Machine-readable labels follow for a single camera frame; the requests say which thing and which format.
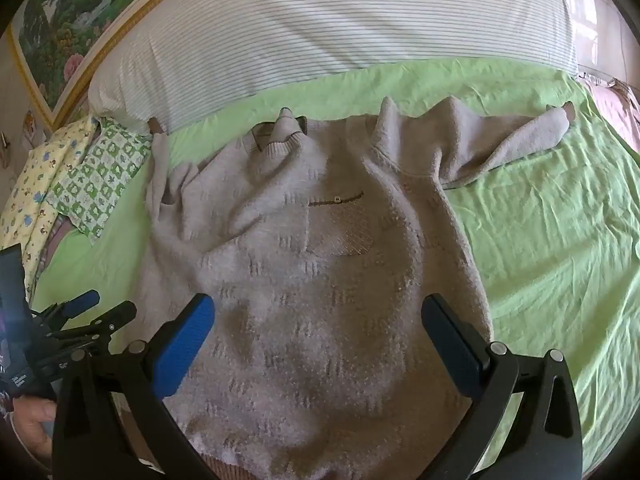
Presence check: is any yellow patterned pillow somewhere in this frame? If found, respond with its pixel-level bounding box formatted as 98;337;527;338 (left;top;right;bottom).
0;116;103;301

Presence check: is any beige knitted sweater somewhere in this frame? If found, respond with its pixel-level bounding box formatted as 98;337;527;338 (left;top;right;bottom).
131;96;577;480

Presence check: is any pink cloth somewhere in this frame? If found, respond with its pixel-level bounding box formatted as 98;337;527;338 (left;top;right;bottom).
577;74;640;151

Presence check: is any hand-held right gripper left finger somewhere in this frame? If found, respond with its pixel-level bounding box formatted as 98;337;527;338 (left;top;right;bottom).
52;293;216;480

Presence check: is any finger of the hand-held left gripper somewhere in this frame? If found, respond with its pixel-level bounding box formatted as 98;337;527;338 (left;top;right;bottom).
47;301;138;357
37;289;101;332

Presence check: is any framed landscape wall painting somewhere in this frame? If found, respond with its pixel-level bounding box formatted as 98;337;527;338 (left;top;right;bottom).
10;0;221;128

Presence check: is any green bed sheet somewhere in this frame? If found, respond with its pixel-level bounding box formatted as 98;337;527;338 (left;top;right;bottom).
31;57;640;480

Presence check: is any green checked pillow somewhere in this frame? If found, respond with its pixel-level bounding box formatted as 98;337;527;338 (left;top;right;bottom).
46;117;155;240

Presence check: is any white striped quilt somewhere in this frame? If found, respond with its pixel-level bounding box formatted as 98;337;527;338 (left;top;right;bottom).
88;0;579;135

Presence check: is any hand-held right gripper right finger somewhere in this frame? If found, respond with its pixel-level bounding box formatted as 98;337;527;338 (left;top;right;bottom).
421;293;584;480

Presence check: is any person's left hand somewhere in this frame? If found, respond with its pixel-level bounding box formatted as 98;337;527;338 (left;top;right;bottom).
9;396;57;462

